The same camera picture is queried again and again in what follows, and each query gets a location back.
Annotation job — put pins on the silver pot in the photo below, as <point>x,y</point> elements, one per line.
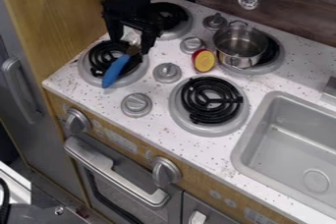
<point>239,46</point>

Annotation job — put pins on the red and yellow toy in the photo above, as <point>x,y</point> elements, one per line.
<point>205,61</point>

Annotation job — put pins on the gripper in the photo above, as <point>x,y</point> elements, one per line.
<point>131,13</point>

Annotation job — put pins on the grey toy fridge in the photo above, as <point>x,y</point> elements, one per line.
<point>26,103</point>

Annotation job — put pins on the toy stove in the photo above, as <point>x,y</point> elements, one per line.
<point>205,100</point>

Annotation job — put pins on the blue brush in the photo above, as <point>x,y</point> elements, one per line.
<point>114,70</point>

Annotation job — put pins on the toy sink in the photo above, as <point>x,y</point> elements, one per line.
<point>289,149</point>

